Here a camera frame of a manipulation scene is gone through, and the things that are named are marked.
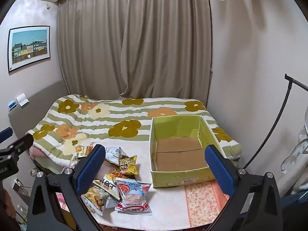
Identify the white paper roll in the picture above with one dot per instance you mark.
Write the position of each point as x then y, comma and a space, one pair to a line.
21, 99

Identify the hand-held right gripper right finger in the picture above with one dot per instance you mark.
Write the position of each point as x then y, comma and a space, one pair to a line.
220, 170

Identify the small silver snack packet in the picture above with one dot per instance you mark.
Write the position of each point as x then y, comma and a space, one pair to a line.
110, 202

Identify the yellow snack packet black print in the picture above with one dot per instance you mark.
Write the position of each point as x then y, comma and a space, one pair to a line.
108, 187

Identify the yellow and brown snack packet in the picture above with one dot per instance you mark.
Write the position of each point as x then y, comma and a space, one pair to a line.
127, 166

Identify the framed wall poster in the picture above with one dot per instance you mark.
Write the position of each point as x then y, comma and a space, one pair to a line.
28, 45

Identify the black curved metal rod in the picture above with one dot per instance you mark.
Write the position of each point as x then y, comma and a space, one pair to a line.
281, 110

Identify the clear plastic bag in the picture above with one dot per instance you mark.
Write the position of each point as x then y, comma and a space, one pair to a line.
296, 154

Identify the orange and white snack packet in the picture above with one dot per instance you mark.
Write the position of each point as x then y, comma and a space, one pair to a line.
80, 152

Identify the small blue card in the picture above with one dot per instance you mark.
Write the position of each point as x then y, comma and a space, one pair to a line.
12, 105

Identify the grey headboard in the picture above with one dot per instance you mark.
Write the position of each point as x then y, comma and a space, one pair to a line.
43, 96

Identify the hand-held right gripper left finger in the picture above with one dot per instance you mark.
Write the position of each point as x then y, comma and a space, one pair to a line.
91, 170

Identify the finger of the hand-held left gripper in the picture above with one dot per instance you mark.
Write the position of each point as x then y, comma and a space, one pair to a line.
6, 134
24, 143

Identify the red and blue snack packet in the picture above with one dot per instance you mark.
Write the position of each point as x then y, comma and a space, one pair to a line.
134, 197

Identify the green cardboard box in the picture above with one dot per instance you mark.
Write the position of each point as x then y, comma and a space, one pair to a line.
178, 149

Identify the beige curtain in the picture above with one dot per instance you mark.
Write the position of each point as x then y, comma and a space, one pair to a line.
134, 41

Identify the blue denim cloth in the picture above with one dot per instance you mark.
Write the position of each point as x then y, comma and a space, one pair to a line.
296, 201

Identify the yellow chips snack packet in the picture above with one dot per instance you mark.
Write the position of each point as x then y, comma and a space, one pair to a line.
95, 199

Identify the green striped floral blanket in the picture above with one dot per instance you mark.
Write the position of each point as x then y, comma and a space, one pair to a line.
134, 108

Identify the orange noodle snack packet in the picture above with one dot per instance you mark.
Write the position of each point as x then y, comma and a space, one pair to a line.
116, 175

